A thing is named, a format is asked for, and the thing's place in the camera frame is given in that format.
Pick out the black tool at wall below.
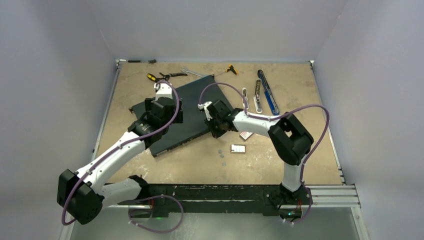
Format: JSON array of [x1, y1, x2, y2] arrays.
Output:
[[127, 59, 157, 64]]

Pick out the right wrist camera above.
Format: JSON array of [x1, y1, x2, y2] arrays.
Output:
[[197, 101, 213, 121]]

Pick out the small yellow black screwdriver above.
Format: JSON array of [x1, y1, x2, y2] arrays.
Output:
[[214, 64, 239, 77]]

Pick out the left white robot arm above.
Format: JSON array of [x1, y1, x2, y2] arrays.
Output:
[[57, 95, 183, 226]]

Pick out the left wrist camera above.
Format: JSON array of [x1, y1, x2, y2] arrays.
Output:
[[154, 82, 174, 101]]

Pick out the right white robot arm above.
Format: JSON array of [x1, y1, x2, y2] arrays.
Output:
[[197, 100, 314, 204]]

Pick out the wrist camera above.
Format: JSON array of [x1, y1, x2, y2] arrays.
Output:
[[154, 82, 174, 101], [197, 101, 213, 121]]

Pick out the dark flat network switch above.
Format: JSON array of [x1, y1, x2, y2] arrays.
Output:
[[128, 75, 234, 158]]

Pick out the black handled cutters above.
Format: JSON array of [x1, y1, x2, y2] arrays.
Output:
[[157, 72, 188, 81]]

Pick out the blue stapler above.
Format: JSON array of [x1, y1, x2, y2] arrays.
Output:
[[257, 69, 280, 116]]

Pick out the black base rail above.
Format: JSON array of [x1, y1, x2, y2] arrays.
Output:
[[123, 183, 313, 218]]

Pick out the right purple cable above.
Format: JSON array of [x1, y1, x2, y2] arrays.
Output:
[[198, 82, 330, 225]]

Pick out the red white staple box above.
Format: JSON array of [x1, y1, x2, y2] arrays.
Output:
[[239, 131, 253, 141]]

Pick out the silver wrench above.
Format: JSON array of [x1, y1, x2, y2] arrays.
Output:
[[181, 67, 206, 78]]

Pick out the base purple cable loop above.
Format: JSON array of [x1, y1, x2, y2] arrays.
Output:
[[128, 195, 185, 234]]

